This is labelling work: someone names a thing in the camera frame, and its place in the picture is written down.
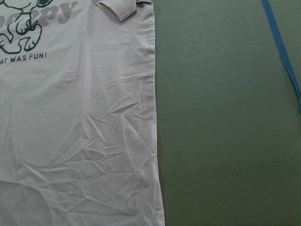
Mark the pink Snoopy t-shirt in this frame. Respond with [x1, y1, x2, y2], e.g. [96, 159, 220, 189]
[0, 0, 165, 226]

